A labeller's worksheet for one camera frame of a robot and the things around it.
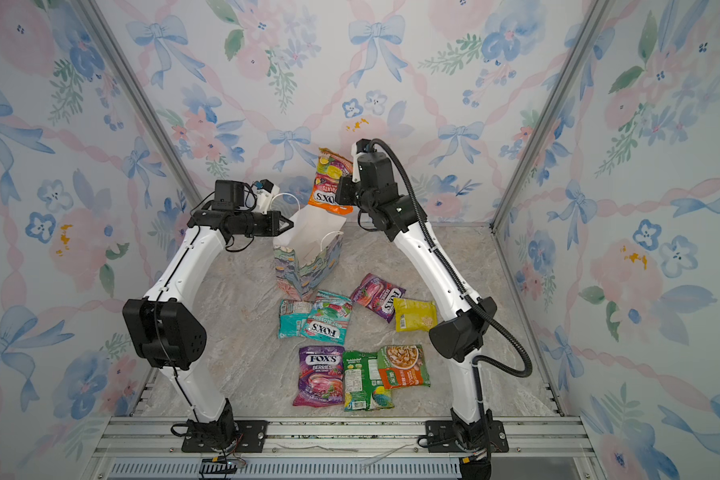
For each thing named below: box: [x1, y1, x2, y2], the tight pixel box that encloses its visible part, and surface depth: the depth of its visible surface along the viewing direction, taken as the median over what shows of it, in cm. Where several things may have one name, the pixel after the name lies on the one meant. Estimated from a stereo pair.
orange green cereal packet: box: [377, 344, 431, 389], surface depth 85 cm
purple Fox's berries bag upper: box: [350, 273, 406, 323], surface depth 99 cm
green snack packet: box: [343, 351, 395, 412], surface depth 81 cm
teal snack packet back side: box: [278, 299, 313, 339], surface depth 94 cm
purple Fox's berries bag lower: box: [292, 346, 345, 408], surface depth 82 cm
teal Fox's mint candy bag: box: [299, 290, 353, 345], surface depth 93 cm
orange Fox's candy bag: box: [308, 148, 354, 215], surface depth 78 cm
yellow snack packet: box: [393, 298, 439, 332], surface depth 92 cm
